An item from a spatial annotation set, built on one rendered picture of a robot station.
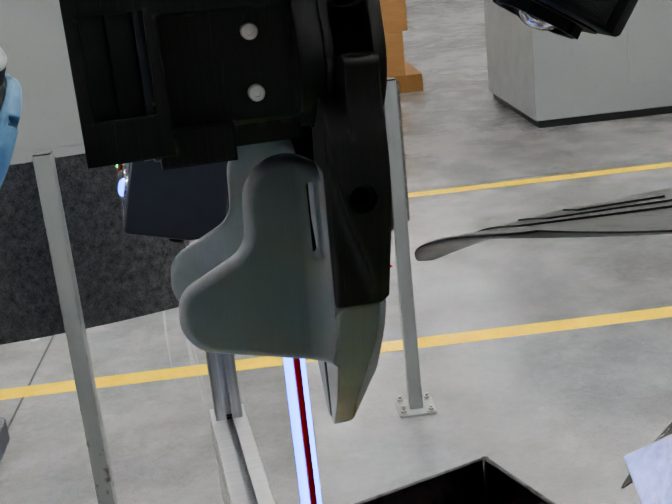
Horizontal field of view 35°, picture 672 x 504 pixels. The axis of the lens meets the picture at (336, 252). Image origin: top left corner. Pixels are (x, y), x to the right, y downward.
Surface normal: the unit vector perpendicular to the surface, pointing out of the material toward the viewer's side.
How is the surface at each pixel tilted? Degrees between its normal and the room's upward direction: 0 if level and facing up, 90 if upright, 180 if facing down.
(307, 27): 75
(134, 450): 0
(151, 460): 0
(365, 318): 113
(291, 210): 93
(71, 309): 90
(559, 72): 90
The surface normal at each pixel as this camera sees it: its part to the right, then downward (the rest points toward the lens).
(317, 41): 0.19, 0.08
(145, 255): 0.45, 0.22
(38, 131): 0.07, 0.29
